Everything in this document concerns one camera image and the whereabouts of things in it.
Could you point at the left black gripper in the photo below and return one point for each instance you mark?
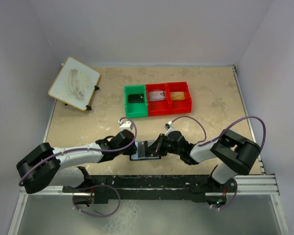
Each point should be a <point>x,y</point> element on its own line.
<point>131,151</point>

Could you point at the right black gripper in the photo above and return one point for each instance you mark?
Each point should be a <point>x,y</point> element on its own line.
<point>154,148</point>

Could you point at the black card holder wallet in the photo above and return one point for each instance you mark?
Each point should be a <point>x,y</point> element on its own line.
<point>146,150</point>

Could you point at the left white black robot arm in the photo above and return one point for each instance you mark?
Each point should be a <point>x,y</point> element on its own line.
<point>38,168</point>

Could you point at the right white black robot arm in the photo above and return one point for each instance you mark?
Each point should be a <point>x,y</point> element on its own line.
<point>237,153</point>

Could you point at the black card in green bin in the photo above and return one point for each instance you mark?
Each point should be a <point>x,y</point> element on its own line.
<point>135,98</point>

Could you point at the silver card in red bin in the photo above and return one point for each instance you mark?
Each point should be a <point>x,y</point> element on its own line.
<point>156,96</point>

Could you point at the orange card in red bin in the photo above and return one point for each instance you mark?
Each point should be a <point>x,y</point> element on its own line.
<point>177,96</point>

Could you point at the green plastic bin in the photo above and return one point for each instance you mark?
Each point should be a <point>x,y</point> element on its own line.
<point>135,110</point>

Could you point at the middle red plastic bin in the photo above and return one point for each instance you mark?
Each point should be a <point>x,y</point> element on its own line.
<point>158,107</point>

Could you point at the red plastic bin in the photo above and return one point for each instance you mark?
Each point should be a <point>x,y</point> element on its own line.
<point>158,107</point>
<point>184,106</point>

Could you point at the right red plastic bin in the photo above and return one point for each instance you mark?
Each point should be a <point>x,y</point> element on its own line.
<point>184,106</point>

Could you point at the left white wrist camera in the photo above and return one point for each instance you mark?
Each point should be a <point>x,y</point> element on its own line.
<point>125,125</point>

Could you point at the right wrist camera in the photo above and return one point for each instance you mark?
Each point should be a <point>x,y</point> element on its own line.
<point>169,127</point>

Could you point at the small whiteboard with wooden frame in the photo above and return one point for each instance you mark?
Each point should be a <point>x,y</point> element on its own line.
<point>75,84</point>

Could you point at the aluminium frame rail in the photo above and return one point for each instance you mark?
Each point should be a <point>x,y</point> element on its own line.
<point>249,185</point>

